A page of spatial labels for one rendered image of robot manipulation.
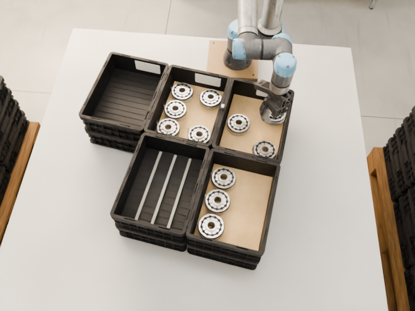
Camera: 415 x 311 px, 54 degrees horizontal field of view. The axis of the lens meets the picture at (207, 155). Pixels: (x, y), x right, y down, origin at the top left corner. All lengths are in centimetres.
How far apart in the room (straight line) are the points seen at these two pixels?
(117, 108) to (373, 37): 241
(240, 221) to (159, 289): 42
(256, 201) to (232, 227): 15
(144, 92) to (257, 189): 73
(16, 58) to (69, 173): 172
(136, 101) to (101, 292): 87
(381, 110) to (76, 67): 214
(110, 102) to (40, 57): 157
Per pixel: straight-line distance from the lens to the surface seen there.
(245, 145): 186
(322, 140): 211
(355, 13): 393
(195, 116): 193
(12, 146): 274
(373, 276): 190
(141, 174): 179
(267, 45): 155
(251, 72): 216
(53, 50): 353
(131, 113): 197
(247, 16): 161
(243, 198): 174
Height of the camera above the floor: 240
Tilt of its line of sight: 60 degrees down
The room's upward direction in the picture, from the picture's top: 3 degrees clockwise
